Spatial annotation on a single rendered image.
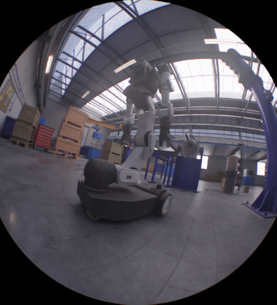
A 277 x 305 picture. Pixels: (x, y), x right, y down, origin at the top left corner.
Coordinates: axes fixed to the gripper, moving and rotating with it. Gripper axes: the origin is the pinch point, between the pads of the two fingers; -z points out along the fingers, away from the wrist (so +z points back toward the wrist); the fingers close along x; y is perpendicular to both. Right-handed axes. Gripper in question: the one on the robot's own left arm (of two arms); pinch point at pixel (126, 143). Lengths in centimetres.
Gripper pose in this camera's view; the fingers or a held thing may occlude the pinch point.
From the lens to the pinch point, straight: 102.3
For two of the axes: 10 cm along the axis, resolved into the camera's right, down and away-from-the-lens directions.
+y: -7.2, -0.6, 6.9
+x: 6.9, 0.4, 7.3
